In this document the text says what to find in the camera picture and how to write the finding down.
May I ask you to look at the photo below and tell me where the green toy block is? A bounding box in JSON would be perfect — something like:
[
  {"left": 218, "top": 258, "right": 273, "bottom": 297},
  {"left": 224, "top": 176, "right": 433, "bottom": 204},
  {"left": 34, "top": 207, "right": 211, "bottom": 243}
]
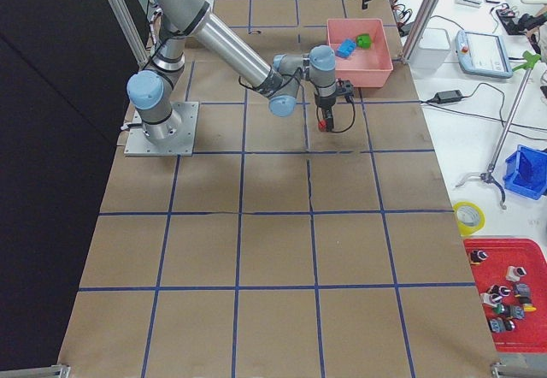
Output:
[{"left": 356, "top": 33, "right": 373, "bottom": 49}]

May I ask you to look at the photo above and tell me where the blue toy block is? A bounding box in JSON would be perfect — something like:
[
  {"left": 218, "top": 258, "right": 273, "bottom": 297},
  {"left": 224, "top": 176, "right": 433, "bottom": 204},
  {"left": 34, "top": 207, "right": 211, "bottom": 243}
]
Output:
[{"left": 335, "top": 38, "right": 356, "bottom": 59}]

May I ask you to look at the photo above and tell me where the pink plastic box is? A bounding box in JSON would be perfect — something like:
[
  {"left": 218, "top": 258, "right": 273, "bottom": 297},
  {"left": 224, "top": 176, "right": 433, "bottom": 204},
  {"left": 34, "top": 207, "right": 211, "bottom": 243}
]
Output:
[{"left": 326, "top": 18, "right": 393, "bottom": 88}]

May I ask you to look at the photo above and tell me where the white plastic container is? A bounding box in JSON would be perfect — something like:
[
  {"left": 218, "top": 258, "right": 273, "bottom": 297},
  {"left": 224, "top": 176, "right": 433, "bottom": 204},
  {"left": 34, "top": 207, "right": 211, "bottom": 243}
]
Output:
[{"left": 410, "top": 27, "right": 450, "bottom": 79}]

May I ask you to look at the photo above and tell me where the black power adapter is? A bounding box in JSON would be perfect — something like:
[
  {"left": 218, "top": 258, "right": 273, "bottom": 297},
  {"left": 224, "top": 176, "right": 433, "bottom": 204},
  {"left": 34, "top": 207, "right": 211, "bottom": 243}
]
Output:
[{"left": 432, "top": 90, "right": 465, "bottom": 104}]

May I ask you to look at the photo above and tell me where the teach pendant tablet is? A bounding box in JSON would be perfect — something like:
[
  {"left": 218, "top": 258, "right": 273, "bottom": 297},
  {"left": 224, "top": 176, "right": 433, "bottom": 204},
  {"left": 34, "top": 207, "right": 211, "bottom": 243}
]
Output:
[{"left": 455, "top": 30, "right": 513, "bottom": 79}]

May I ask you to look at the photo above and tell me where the yellow tape roll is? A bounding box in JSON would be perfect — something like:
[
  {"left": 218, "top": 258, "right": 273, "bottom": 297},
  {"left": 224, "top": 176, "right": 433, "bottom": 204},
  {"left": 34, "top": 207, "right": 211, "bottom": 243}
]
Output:
[{"left": 453, "top": 201, "right": 485, "bottom": 236}]

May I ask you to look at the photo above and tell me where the reacher grabber tool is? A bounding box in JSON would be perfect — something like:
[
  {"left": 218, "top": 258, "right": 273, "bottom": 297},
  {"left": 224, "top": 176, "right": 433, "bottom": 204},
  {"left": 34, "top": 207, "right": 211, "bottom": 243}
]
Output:
[{"left": 455, "top": 51, "right": 541, "bottom": 210}]

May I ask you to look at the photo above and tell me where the blue storage bin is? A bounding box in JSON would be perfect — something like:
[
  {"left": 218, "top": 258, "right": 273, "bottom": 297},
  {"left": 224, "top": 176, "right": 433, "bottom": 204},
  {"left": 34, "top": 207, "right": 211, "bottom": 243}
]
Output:
[{"left": 503, "top": 145, "right": 546, "bottom": 200}]

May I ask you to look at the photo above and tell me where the red plastic tray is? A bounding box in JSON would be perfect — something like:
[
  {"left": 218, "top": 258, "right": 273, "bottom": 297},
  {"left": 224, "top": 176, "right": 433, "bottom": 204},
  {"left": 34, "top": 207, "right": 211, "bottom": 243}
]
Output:
[{"left": 464, "top": 238, "right": 546, "bottom": 353}]

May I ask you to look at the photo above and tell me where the aluminium frame post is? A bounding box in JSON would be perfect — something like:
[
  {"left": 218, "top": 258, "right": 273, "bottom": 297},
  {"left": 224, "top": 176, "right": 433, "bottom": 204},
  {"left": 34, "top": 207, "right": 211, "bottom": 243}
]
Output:
[{"left": 401, "top": 0, "right": 439, "bottom": 64}]

